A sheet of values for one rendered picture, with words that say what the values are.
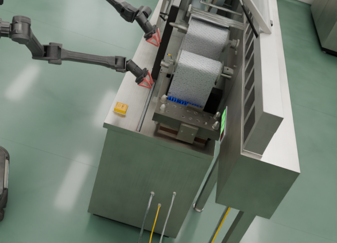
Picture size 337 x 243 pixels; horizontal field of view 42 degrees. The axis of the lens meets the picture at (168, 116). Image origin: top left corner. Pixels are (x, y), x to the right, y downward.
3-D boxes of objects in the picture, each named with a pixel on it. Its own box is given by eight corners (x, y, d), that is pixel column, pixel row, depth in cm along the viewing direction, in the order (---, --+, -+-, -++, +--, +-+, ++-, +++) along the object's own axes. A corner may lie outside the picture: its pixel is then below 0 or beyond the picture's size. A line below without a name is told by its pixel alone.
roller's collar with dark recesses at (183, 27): (177, 28, 271) (180, 19, 267) (186, 31, 271) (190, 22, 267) (176, 32, 266) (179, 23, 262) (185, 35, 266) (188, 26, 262)
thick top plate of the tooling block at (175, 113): (156, 104, 260) (159, 96, 257) (219, 124, 262) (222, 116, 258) (151, 120, 247) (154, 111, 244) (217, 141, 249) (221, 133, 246)
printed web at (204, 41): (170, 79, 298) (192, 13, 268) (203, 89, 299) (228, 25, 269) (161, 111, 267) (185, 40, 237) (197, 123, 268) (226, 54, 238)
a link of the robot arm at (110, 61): (49, 61, 225) (50, 41, 226) (46, 63, 230) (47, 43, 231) (125, 72, 247) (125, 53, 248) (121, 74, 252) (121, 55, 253)
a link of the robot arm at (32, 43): (32, 63, 230) (33, 44, 232) (58, 64, 232) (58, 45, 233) (8, 37, 186) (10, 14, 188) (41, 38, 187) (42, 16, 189)
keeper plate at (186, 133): (176, 136, 252) (181, 122, 245) (192, 141, 252) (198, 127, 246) (175, 139, 250) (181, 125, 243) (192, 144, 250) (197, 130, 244)
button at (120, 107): (116, 104, 261) (117, 101, 260) (127, 107, 262) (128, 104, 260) (113, 110, 256) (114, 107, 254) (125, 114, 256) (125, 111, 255)
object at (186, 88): (166, 96, 261) (175, 71, 250) (203, 108, 262) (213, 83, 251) (166, 96, 260) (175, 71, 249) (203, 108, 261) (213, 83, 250)
